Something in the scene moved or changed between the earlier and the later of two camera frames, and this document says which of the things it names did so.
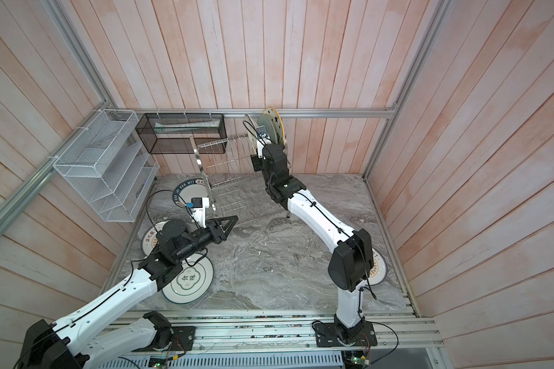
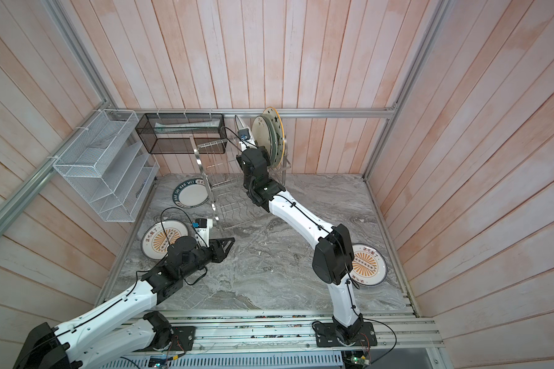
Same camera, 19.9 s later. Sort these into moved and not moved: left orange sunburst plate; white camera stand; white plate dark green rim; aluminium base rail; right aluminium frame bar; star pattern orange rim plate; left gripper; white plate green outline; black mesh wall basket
Moved: white plate green outline; white camera stand; left gripper
Not moved: star pattern orange rim plate; aluminium base rail; left orange sunburst plate; right aluminium frame bar; black mesh wall basket; white plate dark green rim
